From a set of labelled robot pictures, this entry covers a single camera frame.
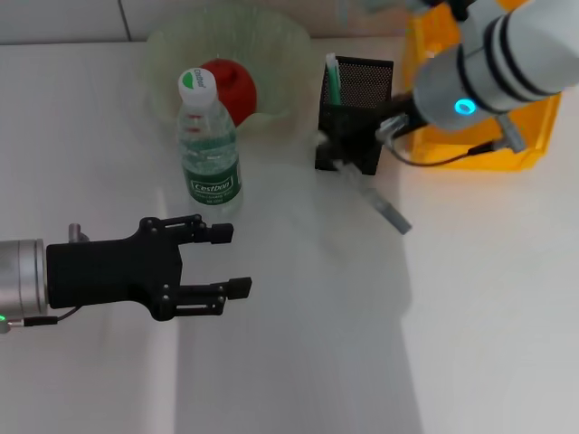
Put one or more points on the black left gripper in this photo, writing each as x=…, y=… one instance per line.
x=113, y=271

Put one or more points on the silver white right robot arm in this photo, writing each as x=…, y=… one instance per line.
x=506, y=59

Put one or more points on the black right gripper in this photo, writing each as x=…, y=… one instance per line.
x=405, y=115

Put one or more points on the green glass fruit bowl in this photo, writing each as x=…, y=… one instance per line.
x=276, y=59

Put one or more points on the red-orange knitted toy orange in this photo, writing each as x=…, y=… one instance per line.
x=240, y=86

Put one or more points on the yellow plastic bin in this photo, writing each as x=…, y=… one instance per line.
x=534, y=156

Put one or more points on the clear water bottle green label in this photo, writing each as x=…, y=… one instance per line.
x=210, y=149

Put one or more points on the grey marker pen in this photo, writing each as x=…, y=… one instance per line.
x=393, y=216

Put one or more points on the black mesh pen holder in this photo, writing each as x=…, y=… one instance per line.
x=362, y=81

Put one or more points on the green pen white cap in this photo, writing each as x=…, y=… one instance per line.
x=335, y=83

